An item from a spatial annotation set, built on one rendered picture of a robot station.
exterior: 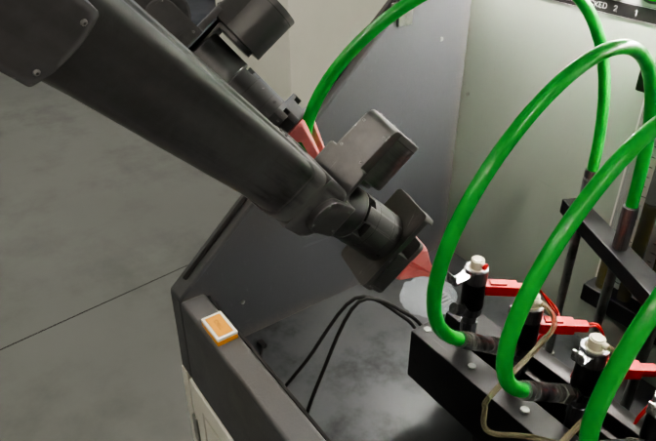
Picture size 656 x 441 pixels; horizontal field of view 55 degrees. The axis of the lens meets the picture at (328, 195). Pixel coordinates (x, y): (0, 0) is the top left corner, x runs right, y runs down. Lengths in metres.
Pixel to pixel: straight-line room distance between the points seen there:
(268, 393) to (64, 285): 1.93
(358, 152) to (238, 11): 0.21
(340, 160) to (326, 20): 3.03
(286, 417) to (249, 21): 0.45
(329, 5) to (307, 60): 0.33
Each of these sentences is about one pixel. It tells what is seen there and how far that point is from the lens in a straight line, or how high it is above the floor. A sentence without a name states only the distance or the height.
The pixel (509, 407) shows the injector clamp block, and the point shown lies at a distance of 0.77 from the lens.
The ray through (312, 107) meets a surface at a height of 1.28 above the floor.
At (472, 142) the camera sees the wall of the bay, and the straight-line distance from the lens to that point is 1.12.
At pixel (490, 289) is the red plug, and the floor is 1.06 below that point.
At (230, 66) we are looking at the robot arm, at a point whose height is 1.32.
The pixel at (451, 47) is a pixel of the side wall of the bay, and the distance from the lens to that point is 1.06.
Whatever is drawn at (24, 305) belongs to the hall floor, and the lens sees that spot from 2.62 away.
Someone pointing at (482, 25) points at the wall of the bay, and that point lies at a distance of 1.05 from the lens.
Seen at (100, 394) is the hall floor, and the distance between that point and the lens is 2.19.
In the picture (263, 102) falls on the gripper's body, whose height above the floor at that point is 1.28.
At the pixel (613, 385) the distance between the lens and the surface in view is 0.51.
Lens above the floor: 1.54
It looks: 31 degrees down
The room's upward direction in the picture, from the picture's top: straight up
